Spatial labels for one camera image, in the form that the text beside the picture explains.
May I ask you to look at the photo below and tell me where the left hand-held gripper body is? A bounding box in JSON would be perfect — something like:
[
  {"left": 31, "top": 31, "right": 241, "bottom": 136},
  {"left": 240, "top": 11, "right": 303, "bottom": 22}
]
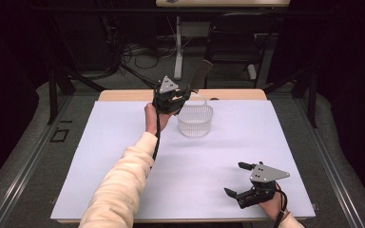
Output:
[{"left": 151, "top": 75, "right": 192, "bottom": 115}]

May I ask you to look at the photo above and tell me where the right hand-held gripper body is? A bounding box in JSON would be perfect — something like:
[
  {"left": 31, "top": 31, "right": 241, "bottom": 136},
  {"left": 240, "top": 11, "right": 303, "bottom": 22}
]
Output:
[{"left": 235, "top": 161, "right": 291, "bottom": 210}]

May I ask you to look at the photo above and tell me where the clear plastic basket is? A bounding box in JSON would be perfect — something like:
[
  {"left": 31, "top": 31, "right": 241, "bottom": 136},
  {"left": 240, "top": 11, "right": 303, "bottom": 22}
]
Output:
[{"left": 176, "top": 93, "right": 215, "bottom": 138}]

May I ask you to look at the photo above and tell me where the person's right hand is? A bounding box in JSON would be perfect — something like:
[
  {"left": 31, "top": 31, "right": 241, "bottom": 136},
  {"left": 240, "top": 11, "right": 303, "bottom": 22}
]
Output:
[{"left": 258, "top": 182, "right": 290, "bottom": 221}]

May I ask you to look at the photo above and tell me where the person's left hand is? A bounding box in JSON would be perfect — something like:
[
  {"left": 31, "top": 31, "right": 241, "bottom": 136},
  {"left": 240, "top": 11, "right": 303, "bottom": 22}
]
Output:
[{"left": 144, "top": 102, "right": 176, "bottom": 137}]

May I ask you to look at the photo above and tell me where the white table mat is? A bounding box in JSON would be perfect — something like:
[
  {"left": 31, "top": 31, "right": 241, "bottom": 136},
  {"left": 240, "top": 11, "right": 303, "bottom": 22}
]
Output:
[{"left": 49, "top": 99, "right": 317, "bottom": 221}]

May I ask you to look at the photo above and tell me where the white-legged desk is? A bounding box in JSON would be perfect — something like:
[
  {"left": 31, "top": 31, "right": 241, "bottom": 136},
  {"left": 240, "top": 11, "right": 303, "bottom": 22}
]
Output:
[{"left": 155, "top": 0, "right": 292, "bottom": 81}]

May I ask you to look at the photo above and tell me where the person's right cream sleeve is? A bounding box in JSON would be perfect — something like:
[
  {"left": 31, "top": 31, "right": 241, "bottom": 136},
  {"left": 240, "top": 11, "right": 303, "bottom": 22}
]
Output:
[{"left": 278, "top": 212, "right": 306, "bottom": 228}]

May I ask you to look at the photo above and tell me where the person's cream sleeve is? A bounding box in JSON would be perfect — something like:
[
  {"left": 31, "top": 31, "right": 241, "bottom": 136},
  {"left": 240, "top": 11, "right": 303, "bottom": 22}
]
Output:
[
  {"left": 278, "top": 212, "right": 306, "bottom": 228},
  {"left": 77, "top": 131, "right": 160, "bottom": 228}
]

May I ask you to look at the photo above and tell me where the wooden table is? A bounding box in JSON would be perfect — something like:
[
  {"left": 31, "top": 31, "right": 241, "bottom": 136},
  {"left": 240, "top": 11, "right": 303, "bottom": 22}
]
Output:
[{"left": 56, "top": 88, "right": 312, "bottom": 224}]

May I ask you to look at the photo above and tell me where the black chair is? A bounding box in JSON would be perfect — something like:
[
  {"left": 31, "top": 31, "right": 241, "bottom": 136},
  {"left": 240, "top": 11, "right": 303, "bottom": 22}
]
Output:
[{"left": 202, "top": 12, "right": 279, "bottom": 90}]

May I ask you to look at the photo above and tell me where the black metal stand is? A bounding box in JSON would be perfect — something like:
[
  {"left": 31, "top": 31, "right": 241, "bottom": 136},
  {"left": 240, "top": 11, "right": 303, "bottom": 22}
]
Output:
[
  {"left": 261, "top": 61, "right": 318, "bottom": 129},
  {"left": 47, "top": 65, "right": 106, "bottom": 125}
]

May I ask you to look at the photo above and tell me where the person's left cream sleeve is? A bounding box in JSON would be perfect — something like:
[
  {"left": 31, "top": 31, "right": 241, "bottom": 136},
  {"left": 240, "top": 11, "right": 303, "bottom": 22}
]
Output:
[{"left": 77, "top": 131, "right": 160, "bottom": 228}]

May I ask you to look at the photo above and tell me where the right hand-held gripper cable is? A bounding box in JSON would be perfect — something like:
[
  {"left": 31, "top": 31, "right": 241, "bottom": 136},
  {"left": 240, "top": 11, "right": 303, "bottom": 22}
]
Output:
[{"left": 273, "top": 182, "right": 290, "bottom": 228}]

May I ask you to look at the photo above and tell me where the bundle of floor cables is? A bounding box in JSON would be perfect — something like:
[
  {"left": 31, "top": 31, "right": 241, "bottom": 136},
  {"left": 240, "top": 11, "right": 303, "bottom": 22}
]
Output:
[{"left": 103, "top": 15, "right": 176, "bottom": 90}]

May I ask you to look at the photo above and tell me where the aluminium floor rail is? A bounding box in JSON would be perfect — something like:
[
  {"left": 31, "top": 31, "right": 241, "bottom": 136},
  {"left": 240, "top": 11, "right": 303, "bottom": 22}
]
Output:
[
  {"left": 0, "top": 94, "right": 74, "bottom": 228},
  {"left": 294, "top": 98, "right": 365, "bottom": 228}
]

